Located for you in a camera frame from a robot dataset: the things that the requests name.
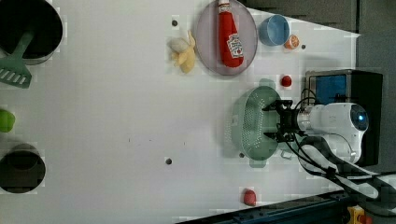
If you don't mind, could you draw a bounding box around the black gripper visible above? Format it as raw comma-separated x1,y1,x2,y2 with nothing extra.
262,100,301,142

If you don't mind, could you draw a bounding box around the green plastic strainer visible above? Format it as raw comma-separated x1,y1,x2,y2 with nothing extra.
227,78,280,168

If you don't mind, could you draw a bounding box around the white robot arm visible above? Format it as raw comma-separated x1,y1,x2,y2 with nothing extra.
262,100,395,210

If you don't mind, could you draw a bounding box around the green mug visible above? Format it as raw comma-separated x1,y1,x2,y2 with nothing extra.
278,142,303,160

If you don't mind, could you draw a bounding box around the red strawberry toy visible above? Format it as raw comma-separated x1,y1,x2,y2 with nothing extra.
280,75,292,87

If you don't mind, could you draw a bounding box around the black toaster oven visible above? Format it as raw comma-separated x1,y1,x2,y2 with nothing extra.
305,69,383,166

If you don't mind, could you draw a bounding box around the pink red fruit toy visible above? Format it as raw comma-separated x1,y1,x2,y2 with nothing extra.
243,189,257,206

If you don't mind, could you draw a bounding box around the orange slice toy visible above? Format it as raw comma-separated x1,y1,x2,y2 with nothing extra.
284,35,300,49

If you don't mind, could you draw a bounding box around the red ketchup bottle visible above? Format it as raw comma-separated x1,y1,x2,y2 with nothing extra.
218,0,244,68

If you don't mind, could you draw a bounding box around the blue bowl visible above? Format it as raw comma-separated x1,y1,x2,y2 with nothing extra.
258,14,290,47

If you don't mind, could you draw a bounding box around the yellow peeled banana toy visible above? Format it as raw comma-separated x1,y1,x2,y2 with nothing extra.
168,30,196,74

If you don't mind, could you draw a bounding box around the purple round plate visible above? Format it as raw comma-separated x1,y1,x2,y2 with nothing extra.
195,0,258,76

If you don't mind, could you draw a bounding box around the black cylinder cup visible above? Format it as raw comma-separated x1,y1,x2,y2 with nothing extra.
0,144,47,194

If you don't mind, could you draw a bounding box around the green slotted spatula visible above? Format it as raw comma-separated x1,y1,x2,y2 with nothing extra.
0,31,34,89

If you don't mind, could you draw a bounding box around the black pot with spatula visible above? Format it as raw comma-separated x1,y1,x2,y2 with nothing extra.
0,0,64,65

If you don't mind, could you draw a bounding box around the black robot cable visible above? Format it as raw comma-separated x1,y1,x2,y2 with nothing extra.
283,88,353,190

